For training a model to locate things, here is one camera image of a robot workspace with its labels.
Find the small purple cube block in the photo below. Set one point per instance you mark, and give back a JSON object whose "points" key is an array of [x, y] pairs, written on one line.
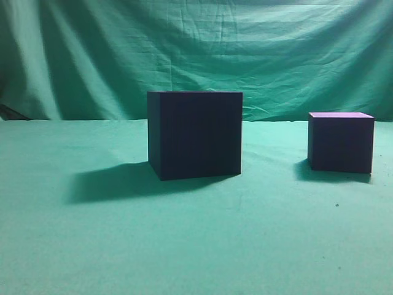
{"points": [[341, 141]]}

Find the large dark purple groove box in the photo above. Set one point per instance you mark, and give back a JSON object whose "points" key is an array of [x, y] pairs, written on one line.
{"points": [[194, 134]]}

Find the green cloth backdrop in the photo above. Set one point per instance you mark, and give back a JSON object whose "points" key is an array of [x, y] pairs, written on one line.
{"points": [[82, 212]]}

